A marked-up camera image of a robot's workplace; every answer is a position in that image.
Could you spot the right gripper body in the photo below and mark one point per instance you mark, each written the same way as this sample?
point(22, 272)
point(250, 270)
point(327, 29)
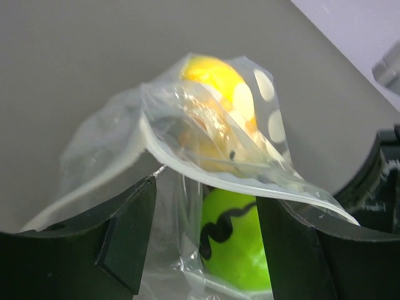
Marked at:
point(372, 195)

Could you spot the fake green fruit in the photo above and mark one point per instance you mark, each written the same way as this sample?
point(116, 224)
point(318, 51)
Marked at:
point(230, 240)

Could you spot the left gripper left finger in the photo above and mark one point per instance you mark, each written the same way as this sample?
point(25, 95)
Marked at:
point(98, 254)

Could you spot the fake yellow lemon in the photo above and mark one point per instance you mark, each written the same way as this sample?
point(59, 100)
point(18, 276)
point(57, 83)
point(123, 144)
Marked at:
point(216, 131)

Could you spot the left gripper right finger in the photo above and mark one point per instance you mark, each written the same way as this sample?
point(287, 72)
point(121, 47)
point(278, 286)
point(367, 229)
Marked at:
point(313, 255)

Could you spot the polka dot zip bag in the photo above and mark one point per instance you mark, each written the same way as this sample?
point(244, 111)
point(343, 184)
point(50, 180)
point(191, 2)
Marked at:
point(137, 131)

